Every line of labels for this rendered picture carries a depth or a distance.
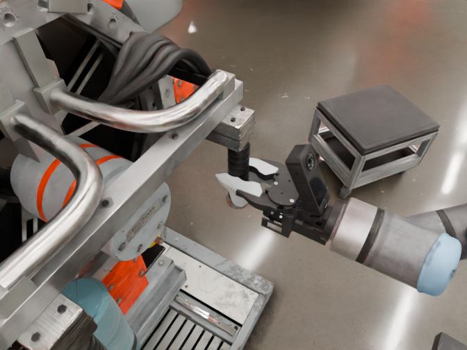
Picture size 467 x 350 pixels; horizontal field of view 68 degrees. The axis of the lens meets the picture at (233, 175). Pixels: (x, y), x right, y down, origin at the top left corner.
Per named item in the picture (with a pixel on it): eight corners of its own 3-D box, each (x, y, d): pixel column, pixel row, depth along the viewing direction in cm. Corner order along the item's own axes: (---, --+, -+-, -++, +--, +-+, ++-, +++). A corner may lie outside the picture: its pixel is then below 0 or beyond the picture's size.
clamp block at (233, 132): (207, 117, 58) (205, 89, 54) (254, 135, 55) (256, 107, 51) (190, 134, 55) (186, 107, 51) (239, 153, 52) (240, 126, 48)
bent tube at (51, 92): (132, 55, 56) (116, -15, 48) (235, 89, 50) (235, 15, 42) (44, 114, 46) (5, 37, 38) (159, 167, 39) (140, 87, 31)
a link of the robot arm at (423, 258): (431, 292, 54) (447, 310, 45) (354, 256, 58) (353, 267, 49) (456, 237, 54) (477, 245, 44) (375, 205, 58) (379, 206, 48)
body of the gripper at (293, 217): (256, 225, 60) (322, 255, 56) (259, 194, 54) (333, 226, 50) (275, 195, 65) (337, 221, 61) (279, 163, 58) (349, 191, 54)
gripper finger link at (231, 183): (210, 203, 61) (259, 219, 59) (208, 182, 57) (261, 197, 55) (217, 191, 63) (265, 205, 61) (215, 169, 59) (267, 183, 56)
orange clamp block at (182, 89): (149, 99, 75) (174, 79, 80) (178, 110, 73) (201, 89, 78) (142, 71, 70) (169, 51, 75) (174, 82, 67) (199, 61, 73)
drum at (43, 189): (89, 170, 66) (62, 111, 56) (180, 215, 59) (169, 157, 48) (28, 223, 58) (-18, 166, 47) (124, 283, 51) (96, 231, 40)
